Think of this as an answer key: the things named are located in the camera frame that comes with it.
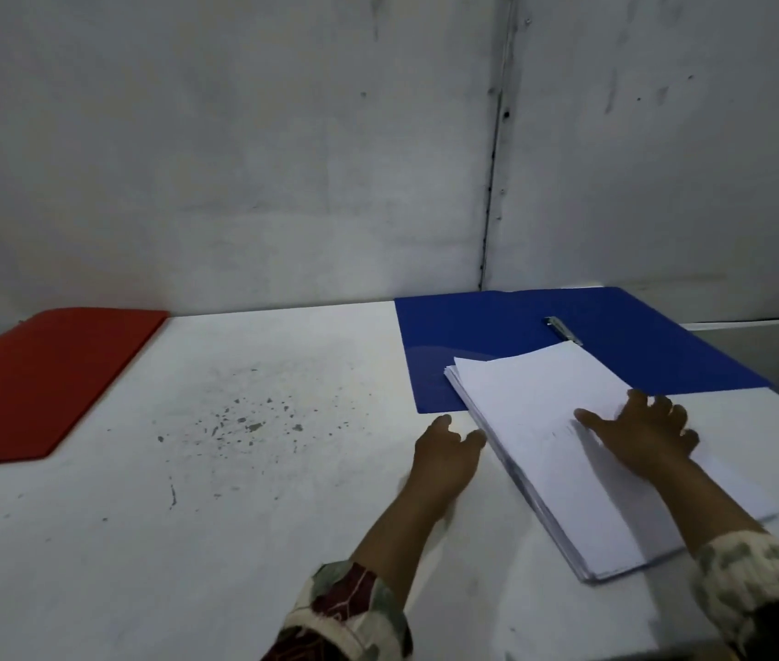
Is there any person's left forearm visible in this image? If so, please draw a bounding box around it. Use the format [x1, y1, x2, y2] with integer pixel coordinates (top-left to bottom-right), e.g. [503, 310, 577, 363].
[262, 483, 459, 661]

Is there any stack of white paper sheets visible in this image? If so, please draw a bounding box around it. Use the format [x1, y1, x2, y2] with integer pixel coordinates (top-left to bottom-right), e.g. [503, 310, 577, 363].
[443, 340, 779, 585]

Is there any person's left hand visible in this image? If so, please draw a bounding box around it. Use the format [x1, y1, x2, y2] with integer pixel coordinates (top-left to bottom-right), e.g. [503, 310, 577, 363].
[409, 414, 487, 511]

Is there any silver metal folder clip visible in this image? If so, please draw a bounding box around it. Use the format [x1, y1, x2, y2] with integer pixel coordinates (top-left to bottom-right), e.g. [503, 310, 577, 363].
[545, 315, 585, 348]

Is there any blue plastic folder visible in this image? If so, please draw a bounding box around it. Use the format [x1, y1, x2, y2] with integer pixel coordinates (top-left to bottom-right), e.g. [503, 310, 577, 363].
[394, 287, 774, 415]

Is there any person's right forearm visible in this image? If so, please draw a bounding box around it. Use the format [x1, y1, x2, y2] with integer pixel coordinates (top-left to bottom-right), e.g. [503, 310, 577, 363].
[639, 458, 779, 661]

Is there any red plastic folder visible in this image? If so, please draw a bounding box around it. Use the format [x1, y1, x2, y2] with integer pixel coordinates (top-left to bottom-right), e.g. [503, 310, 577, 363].
[0, 308, 170, 469]

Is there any person's right hand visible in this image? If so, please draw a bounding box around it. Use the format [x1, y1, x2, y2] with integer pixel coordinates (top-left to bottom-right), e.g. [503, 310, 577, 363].
[573, 388, 700, 481]

